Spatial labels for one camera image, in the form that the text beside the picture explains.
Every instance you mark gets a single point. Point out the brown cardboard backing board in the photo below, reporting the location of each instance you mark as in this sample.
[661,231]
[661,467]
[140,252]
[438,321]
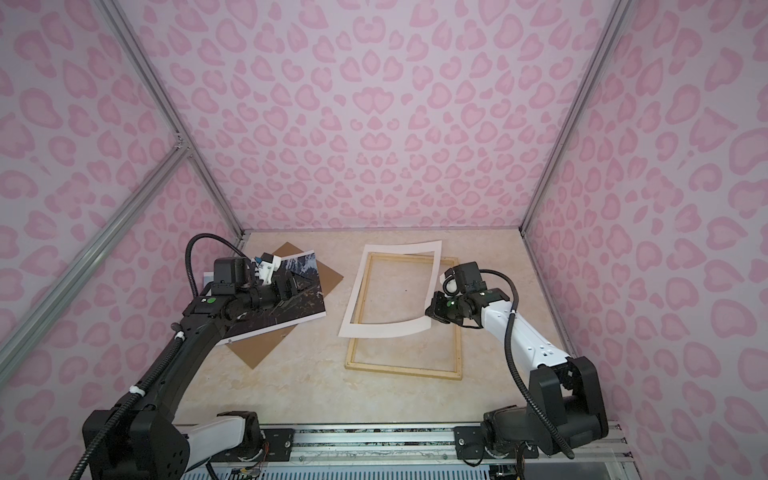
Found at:
[258,354]

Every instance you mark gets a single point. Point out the diagonal aluminium strut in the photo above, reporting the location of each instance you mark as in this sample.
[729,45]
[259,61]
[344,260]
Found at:
[39,319]

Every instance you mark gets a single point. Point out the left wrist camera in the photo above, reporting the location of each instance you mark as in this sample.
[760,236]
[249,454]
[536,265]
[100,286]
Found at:
[266,266]

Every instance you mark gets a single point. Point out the dark landscape photo print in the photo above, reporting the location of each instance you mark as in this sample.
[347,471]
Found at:
[272,292]

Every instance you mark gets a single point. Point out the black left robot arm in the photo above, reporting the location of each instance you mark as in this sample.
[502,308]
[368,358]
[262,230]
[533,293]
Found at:
[137,437]

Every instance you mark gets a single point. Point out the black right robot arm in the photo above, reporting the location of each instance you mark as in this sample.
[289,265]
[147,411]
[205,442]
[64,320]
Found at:
[563,406]

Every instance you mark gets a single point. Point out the light wooden picture frame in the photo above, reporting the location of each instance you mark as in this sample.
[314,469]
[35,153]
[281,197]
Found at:
[394,290]

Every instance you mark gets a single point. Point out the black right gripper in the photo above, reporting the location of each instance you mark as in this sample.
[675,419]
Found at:
[436,310]

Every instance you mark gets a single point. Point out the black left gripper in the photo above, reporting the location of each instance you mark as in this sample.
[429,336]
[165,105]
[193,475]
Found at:
[291,292]

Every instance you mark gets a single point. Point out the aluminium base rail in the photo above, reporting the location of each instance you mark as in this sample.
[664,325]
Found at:
[399,451]

